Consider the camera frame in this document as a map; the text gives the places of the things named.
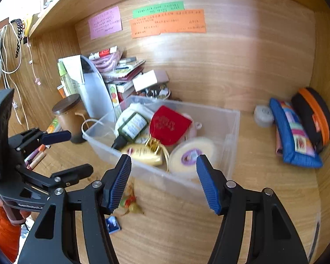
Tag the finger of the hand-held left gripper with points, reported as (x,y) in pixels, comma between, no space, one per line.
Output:
(55,137)
(77,170)

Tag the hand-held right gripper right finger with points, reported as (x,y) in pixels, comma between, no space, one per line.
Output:
(207,187)

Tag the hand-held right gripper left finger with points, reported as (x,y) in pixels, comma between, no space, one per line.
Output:
(121,184)

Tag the cream lotion bottle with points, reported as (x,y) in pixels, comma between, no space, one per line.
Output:
(143,154)

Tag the dark green labelled bottle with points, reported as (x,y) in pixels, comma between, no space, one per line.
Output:
(132,126)

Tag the clear plastic storage box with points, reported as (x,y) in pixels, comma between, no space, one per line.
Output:
(209,121)

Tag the red fabric pouch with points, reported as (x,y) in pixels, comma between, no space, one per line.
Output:
(167,126)

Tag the person's left forearm orange sleeve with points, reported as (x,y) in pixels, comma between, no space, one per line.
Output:
(2,233)

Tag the wooden desktop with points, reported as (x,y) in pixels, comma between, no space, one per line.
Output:
(167,233)

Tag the person's left hand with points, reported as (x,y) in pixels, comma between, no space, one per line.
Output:
(24,214)

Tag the green orange snack packet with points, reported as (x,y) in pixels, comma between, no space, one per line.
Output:
(53,126)

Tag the colourful beaded charm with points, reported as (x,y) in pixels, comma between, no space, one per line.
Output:
(130,202)

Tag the brown jar with lid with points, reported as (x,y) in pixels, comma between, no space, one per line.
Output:
(68,121)

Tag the marker pens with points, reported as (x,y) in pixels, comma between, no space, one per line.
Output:
(35,156)

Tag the small blue foil packet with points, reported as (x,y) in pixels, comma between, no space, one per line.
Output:
(113,224)

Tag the gold tassel ornament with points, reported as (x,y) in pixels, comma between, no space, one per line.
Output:
(153,145)

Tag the green spray bottle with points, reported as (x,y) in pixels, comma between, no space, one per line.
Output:
(64,79)

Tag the translucent file holder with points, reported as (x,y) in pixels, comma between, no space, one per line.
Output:
(96,93)

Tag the white paper sheet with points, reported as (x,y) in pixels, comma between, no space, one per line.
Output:
(73,68)

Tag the fruit print carton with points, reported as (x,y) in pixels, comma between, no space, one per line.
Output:
(114,93)

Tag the pink wallet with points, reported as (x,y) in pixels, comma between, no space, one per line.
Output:
(279,143)

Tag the blue patchwork pencil pouch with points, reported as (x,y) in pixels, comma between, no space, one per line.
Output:
(288,148)

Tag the white round tape roll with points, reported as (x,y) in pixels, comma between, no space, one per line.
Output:
(262,115)

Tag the stack of booklets and packets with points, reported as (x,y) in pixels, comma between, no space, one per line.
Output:
(126,74)

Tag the white tube red label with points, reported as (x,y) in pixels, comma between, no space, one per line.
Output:
(103,52)

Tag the bowl of metal trinkets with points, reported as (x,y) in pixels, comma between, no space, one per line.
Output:
(155,92)

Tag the small white carton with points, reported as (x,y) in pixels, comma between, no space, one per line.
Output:
(145,79)

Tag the black coiled hair band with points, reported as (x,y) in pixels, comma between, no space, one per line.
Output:
(19,35)

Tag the black orange zip case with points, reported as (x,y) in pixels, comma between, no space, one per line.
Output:
(308,115)

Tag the pink paper note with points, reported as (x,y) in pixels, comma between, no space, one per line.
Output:
(104,22)

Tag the wooden shelf board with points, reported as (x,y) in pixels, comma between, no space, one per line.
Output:
(60,11)

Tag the orange paper note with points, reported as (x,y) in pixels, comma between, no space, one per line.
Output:
(167,24)

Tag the green paper note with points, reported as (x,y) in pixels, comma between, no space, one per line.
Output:
(156,9)

